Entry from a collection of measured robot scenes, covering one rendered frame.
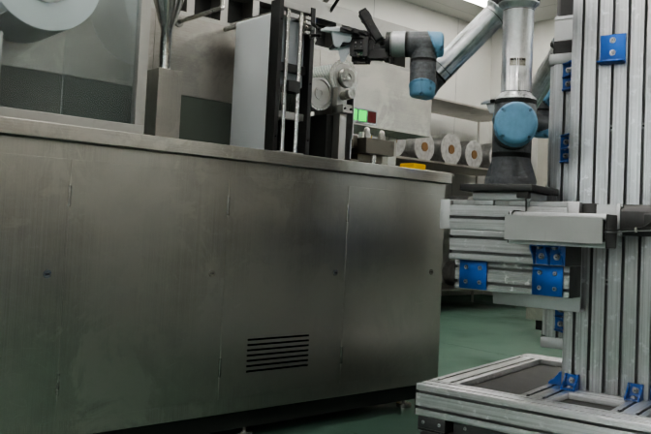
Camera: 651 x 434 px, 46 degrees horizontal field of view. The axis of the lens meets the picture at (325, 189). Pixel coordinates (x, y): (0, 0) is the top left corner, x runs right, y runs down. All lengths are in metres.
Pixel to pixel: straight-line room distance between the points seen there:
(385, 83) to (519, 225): 1.66
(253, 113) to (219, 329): 0.87
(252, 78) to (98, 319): 1.15
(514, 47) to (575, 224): 0.52
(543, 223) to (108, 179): 1.16
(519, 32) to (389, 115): 1.50
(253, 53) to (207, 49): 0.22
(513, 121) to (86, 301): 1.24
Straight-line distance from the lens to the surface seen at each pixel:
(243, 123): 2.88
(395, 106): 3.69
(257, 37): 2.90
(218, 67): 3.06
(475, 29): 2.40
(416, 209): 2.88
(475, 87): 8.04
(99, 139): 2.10
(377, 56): 2.28
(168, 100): 2.61
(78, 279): 2.11
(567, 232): 2.10
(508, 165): 2.31
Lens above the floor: 0.67
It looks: 3 degrees up
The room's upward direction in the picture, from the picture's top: 3 degrees clockwise
